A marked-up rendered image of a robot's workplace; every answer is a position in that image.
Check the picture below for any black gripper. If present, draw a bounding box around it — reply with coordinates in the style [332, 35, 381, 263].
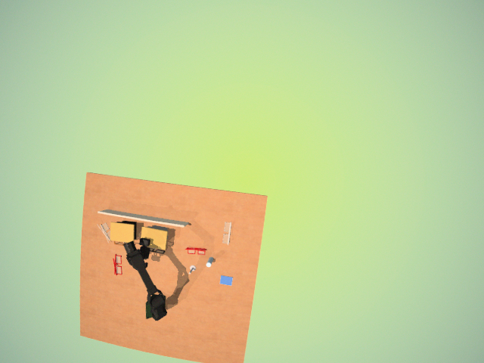
[139, 237, 150, 268]

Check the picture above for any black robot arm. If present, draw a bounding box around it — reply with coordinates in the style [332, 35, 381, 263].
[123, 240, 167, 321]

